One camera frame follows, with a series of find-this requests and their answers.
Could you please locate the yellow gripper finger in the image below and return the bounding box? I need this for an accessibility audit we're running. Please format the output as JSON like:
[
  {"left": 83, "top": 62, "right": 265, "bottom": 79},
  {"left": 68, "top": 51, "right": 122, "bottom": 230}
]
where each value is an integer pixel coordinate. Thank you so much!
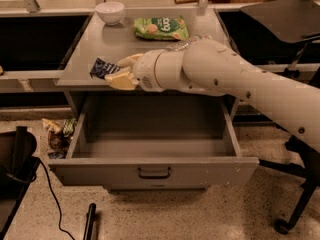
[
  {"left": 117, "top": 53, "right": 143, "bottom": 68},
  {"left": 104, "top": 67, "right": 138, "bottom": 91}
]

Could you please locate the dark blue rxbar wrapper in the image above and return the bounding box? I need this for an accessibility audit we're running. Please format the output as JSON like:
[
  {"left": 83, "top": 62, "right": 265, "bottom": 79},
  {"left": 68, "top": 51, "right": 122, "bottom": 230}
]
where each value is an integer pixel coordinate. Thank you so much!
[{"left": 90, "top": 58, "right": 120, "bottom": 79}]

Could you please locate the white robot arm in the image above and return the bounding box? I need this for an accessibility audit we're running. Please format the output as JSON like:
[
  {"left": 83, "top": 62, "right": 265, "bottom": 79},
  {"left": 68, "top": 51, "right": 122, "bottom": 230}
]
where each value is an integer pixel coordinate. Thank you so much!
[{"left": 105, "top": 39, "right": 320, "bottom": 152}]

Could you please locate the grey metal drawer cabinet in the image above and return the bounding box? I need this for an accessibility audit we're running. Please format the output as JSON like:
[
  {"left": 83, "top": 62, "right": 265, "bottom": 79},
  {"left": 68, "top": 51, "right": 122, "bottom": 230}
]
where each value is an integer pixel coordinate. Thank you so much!
[{"left": 54, "top": 6, "right": 250, "bottom": 192}]

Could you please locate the open grey top drawer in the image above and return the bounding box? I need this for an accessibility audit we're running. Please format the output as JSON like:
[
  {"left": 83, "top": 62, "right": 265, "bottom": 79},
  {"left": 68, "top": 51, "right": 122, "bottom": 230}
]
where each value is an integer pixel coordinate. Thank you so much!
[{"left": 49, "top": 92, "right": 258, "bottom": 191}]

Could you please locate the white ceramic bowl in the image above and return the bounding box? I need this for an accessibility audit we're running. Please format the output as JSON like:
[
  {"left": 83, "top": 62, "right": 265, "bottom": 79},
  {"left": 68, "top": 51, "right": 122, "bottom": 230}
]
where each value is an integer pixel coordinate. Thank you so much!
[{"left": 95, "top": 2, "right": 125, "bottom": 25}]

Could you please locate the green snack chip bag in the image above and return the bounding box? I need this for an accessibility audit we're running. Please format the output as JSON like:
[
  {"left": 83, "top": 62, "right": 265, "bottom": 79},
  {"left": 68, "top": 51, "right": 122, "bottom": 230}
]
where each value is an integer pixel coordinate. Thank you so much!
[{"left": 134, "top": 16, "right": 189, "bottom": 41}]

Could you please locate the clear plastic water bottle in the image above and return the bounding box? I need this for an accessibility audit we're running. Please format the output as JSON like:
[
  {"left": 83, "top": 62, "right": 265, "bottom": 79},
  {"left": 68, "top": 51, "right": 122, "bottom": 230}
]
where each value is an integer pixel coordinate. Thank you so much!
[{"left": 165, "top": 34, "right": 212, "bottom": 51}]

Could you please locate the pile of snack wrappers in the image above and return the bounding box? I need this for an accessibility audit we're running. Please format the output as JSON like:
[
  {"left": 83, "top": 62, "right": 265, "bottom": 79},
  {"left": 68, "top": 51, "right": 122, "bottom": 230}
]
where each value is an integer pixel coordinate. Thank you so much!
[{"left": 42, "top": 118, "right": 77, "bottom": 159}]

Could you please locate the wooden stick on counter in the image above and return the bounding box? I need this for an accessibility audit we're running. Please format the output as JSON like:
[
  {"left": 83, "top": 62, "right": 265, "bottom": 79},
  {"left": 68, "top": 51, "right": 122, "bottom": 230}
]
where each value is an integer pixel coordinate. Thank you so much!
[{"left": 174, "top": 0, "right": 198, "bottom": 4}]

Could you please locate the black office chair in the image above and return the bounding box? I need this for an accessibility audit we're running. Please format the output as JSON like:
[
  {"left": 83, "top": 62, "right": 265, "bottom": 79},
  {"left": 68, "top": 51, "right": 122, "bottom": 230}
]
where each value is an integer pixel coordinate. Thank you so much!
[{"left": 241, "top": 0, "right": 320, "bottom": 235}]

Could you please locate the black drawer handle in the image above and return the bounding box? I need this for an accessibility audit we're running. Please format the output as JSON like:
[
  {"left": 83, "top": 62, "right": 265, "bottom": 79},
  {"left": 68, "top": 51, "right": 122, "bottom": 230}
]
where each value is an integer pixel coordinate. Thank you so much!
[{"left": 137, "top": 167, "right": 171, "bottom": 180}]

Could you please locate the black power cable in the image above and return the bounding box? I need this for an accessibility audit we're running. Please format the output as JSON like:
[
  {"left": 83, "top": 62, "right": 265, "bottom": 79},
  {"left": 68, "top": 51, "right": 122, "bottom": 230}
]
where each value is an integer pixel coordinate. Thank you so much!
[{"left": 0, "top": 157, "right": 77, "bottom": 240}]

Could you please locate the black upright handle bar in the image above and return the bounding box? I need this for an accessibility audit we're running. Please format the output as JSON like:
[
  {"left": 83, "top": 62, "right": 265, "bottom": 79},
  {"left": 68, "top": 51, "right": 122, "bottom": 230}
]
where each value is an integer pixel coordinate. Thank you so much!
[{"left": 83, "top": 203, "right": 97, "bottom": 240}]

